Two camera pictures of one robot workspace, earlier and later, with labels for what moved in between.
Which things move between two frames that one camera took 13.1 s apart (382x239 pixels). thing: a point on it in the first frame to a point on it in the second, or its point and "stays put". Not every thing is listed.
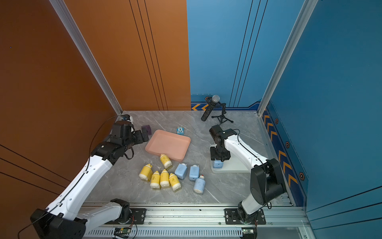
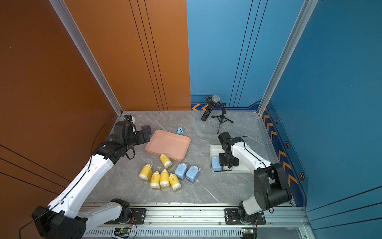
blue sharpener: [218, 164] stays put
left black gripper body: [138, 138] stays put
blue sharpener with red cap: [200, 184] to [227, 168]
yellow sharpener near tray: [166, 162] stays put
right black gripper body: [219, 154] to [227, 160]
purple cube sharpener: [148, 129] stays put
